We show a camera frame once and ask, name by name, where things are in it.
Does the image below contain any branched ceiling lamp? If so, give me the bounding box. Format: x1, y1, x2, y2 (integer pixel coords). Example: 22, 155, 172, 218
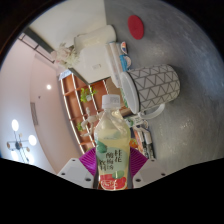
5, 119, 38, 164

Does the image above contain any orange wooden shelf unit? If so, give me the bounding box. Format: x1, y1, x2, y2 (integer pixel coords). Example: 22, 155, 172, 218
59, 68, 134, 156

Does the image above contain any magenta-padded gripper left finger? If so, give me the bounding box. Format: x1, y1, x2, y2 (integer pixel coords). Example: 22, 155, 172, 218
57, 147, 100, 190

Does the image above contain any low green and white box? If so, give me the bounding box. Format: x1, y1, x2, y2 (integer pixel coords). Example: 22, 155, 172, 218
124, 114, 148, 130

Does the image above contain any flat round red coaster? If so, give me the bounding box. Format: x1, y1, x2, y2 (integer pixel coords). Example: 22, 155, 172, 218
127, 14, 145, 40

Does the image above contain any white mug with triangle pattern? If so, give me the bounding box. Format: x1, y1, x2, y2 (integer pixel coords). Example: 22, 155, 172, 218
119, 63, 182, 121

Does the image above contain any yellow drink bottle white cap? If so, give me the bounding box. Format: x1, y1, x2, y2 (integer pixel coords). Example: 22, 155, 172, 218
93, 94, 132, 192

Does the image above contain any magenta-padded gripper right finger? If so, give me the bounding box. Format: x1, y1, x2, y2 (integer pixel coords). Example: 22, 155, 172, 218
129, 147, 168, 189

